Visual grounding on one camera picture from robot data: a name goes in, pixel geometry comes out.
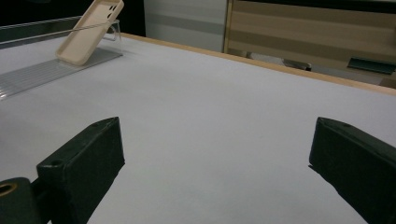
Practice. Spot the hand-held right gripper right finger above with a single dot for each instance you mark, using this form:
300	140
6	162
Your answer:
358	165

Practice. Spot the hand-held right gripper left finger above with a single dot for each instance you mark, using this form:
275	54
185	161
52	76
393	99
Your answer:
84	165

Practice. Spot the clear plastic container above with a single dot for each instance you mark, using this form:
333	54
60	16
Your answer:
28	77

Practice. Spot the beige patterned phone case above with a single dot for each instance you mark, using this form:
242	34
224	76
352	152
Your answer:
87	34

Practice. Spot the dark grey desk label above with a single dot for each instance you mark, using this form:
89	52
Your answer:
370	65

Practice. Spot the black object under desk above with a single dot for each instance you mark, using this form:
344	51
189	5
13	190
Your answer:
297	64

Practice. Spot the black curtain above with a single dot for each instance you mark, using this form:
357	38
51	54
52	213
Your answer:
37	11

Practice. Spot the white cabinet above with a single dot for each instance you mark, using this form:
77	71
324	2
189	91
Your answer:
186	21

